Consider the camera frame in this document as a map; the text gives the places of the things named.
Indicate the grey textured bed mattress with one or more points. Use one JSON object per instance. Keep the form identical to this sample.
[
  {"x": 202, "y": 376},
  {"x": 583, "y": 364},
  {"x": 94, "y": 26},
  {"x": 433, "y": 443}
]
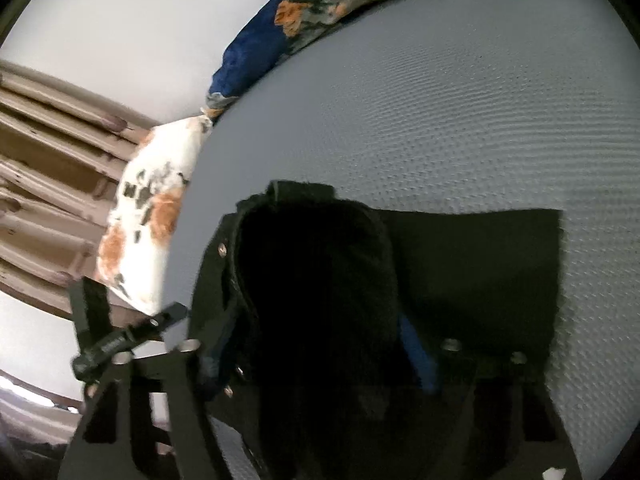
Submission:
[{"x": 450, "y": 110}]

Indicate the panelled wooden closet door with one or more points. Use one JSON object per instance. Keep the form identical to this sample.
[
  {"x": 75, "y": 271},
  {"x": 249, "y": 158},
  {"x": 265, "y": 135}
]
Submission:
[{"x": 40, "y": 160}]

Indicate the white floral pillow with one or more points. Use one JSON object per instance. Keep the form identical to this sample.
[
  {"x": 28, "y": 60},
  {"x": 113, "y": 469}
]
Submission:
[{"x": 165, "y": 150}]

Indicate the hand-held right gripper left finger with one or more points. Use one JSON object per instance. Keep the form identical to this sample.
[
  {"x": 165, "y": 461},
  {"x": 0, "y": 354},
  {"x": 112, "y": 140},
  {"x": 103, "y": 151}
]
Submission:
[{"x": 185, "y": 400}]

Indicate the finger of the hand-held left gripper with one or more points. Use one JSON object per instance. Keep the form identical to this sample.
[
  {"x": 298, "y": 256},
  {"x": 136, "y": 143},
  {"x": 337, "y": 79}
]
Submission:
[
  {"x": 90, "y": 310},
  {"x": 115, "y": 345}
]

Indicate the blue patterned pillow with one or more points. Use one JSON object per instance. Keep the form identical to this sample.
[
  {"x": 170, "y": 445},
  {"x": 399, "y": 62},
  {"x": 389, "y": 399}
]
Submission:
[{"x": 250, "y": 60}]

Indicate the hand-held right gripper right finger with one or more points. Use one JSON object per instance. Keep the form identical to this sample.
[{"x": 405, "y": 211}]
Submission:
[{"x": 422, "y": 365}]

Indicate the black pants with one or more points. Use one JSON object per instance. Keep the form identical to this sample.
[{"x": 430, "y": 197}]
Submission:
[{"x": 325, "y": 310}]

